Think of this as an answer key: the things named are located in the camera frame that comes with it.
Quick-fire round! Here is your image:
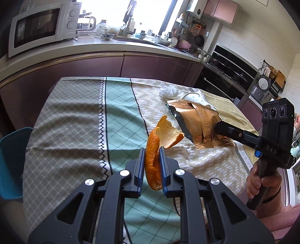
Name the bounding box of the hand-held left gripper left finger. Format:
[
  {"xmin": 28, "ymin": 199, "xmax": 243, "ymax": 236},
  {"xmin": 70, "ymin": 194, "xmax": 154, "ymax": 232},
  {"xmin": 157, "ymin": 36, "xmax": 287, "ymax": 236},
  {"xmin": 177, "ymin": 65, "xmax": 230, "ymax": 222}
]
[{"xmin": 28, "ymin": 147, "xmax": 146, "ymax": 244}]

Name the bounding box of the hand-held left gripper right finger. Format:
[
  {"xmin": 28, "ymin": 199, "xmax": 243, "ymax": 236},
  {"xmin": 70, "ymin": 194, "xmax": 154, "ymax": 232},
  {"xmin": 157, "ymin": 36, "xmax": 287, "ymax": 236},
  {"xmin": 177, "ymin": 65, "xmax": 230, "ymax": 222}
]
[{"xmin": 159, "ymin": 146, "xmax": 275, "ymax": 244}]

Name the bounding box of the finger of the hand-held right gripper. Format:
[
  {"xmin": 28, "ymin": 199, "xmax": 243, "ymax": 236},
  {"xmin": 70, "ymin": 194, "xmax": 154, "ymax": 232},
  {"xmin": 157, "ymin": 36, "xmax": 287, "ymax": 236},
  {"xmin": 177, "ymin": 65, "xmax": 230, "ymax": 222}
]
[{"xmin": 214, "ymin": 120, "xmax": 261, "ymax": 152}]

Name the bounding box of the orange peel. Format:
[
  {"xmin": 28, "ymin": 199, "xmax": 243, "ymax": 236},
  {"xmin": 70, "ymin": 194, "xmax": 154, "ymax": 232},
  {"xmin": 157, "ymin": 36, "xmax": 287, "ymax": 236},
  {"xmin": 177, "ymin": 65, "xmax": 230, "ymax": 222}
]
[{"xmin": 145, "ymin": 115, "xmax": 185, "ymax": 191}]

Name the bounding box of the gold snack bag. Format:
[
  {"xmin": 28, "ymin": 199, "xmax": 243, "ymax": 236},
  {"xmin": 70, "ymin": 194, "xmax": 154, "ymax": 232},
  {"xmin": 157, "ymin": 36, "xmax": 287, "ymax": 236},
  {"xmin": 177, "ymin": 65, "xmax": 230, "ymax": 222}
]
[{"xmin": 166, "ymin": 100, "xmax": 235, "ymax": 150}]

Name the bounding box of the white dotted paper cup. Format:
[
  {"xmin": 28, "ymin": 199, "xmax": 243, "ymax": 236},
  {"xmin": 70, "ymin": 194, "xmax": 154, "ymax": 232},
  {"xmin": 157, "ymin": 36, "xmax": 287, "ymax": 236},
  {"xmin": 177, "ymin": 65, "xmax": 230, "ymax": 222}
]
[{"xmin": 181, "ymin": 92, "xmax": 216, "ymax": 109}]

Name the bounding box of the teal plastic bin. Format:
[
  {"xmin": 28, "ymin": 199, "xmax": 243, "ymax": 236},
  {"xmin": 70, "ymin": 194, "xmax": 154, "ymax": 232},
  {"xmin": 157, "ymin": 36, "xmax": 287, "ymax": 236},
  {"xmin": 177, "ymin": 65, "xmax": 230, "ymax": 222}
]
[{"xmin": 0, "ymin": 127, "xmax": 33, "ymax": 200}]

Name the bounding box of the person's right forearm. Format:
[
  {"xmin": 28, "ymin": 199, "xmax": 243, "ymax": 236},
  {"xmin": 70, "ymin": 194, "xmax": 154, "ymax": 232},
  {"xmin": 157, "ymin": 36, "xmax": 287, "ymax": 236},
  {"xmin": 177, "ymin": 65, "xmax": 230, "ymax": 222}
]
[{"xmin": 256, "ymin": 188, "xmax": 300, "ymax": 244}]

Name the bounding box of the person's right hand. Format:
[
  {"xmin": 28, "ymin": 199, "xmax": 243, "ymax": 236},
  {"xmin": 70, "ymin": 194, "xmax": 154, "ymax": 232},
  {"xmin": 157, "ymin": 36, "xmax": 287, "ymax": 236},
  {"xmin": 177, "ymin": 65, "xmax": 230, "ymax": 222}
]
[{"xmin": 246, "ymin": 162, "xmax": 282, "ymax": 204}]

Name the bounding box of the grey rice cooker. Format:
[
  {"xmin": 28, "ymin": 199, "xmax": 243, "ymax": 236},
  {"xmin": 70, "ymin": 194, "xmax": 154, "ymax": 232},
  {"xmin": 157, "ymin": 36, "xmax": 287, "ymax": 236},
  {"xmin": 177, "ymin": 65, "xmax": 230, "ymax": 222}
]
[{"xmin": 250, "ymin": 75, "xmax": 272, "ymax": 101}]

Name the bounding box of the black built-in oven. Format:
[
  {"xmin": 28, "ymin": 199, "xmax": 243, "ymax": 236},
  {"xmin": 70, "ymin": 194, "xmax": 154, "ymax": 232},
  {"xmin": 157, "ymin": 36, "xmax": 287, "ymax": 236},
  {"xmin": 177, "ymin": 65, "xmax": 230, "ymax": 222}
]
[{"xmin": 194, "ymin": 63, "xmax": 249, "ymax": 104}]

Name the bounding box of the wooden cutting board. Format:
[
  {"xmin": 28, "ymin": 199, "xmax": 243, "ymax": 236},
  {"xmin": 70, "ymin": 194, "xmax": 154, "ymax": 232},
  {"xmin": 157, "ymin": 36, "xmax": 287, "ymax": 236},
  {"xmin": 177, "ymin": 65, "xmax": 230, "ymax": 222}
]
[{"xmin": 274, "ymin": 70, "xmax": 286, "ymax": 88}]

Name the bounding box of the black range hood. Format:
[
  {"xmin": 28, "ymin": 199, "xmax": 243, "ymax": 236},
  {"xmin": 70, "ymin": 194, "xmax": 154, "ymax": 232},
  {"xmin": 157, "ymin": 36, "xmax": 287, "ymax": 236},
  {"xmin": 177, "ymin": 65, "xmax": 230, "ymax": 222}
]
[{"xmin": 212, "ymin": 44, "xmax": 258, "ymax": 85}]

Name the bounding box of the crumpled white tissue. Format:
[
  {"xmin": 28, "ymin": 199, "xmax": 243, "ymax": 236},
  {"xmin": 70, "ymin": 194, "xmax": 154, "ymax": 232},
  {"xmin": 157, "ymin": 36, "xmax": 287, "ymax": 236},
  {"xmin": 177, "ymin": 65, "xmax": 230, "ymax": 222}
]
[{"xmin": 159, "ymin": 85, "xmax": 180, "ymax": 97}]

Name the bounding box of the patterned tablecloth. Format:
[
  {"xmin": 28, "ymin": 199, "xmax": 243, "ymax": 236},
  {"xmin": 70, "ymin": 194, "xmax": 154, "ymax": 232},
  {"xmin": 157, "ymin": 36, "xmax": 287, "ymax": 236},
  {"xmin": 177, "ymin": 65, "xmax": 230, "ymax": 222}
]
[{"xmin": 22, "ymin": 76, "xmax": 260, "ymax": 244}]

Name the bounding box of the kitchen counter with pink cabinets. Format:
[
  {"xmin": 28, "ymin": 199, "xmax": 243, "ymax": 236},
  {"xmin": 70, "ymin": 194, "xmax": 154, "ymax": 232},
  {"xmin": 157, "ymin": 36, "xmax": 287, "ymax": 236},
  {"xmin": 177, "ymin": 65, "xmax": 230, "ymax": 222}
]
[{"xmin": 0, "ymin": 35, "xmax": 204, "ymax": 132}]

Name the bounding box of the white water heater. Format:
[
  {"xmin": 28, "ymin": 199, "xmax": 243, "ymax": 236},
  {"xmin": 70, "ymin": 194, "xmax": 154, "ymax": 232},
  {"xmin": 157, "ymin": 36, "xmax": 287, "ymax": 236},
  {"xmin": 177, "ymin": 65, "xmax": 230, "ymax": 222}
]
[{"xmin": 186, "ymin": 0, "xmax": 208, "ymax": 13}]

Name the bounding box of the large window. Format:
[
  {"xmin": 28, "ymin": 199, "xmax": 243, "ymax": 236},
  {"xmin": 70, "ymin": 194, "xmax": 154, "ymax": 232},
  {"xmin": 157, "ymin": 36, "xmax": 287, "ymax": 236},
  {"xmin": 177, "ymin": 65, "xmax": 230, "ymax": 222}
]
[{"xmin": 127, "ymin": 0, "xmax": 185, "ymax": 33}]

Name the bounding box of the steel faucet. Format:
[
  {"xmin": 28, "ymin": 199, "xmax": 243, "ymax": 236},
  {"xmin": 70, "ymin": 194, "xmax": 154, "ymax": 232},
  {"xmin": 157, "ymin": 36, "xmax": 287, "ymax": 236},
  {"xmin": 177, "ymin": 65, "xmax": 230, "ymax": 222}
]
[{"xmin": 124, "ymin": 0, "xmax": 137, "ymax": 37}]

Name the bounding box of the glass kettle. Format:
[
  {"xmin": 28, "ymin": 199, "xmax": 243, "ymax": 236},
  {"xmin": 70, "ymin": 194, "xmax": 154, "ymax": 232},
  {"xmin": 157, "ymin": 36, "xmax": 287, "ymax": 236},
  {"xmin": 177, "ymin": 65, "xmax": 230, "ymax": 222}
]
[{"xmin": 77, "ymin": 15, "xmax": 97, "ymax": 32}]

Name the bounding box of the white microwave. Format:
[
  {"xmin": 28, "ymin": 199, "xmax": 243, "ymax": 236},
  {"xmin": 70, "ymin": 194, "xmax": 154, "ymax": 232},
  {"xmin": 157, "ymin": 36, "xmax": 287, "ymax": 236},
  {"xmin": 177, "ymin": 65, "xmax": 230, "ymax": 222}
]
[{"xmin": 8, "ymin": 1, "xmax": 79, "ymax": 58}]

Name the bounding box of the wall utensil rack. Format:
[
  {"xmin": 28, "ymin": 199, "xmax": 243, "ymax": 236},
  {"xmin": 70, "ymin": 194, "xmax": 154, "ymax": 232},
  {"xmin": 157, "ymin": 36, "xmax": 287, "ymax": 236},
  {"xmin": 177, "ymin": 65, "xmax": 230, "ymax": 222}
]
[{"xmin": 187, "ymin": 20, "xmax": 205, "ymax": 39}]

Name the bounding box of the pink wall cabinet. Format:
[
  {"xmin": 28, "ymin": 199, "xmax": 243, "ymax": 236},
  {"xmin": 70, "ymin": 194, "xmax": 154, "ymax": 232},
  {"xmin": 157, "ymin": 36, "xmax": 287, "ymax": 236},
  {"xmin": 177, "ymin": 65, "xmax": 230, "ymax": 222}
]
[{"xmin": 203, "ymin": 0, "xmax": 238, "ymax": 24}]

